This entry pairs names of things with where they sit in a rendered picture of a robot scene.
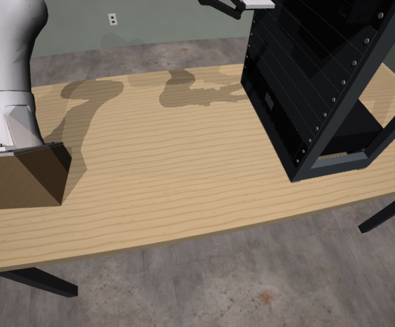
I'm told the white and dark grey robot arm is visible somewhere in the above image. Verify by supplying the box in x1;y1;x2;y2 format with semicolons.
0;0;48;151

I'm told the black server rack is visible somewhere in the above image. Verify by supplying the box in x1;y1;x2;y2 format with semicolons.
240;0;395;183

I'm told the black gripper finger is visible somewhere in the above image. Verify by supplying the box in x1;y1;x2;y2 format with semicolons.
198;0;275;20

